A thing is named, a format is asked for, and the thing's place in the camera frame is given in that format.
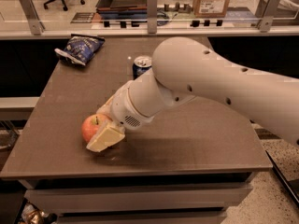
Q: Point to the blue chip bag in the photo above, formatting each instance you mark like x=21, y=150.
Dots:
x=80, y=49

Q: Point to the red yellow apple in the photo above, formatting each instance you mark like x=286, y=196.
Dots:
x=92, y=124

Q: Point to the left metal glass post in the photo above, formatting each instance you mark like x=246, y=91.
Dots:
x=35, y=24

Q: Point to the right metal glass post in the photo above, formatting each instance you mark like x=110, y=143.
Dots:
x=269, y=12

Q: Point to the cardboard box with label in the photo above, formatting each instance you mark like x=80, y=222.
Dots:
x=210, y=8

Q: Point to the metal glass post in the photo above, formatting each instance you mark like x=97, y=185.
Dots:
x=35, y=24
x=269, y=12
x=152, y=16

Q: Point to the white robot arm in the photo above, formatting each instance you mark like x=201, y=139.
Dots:
x=183, y=69

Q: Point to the blue soda can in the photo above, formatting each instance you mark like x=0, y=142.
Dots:
x=140, y=65

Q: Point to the grey drawer cabinet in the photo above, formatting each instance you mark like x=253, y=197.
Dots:
x=197, y=203

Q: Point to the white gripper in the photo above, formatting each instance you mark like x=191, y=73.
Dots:
x=122, y=108

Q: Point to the middle metal glass post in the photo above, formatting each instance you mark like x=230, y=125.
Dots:
x=152, y=16

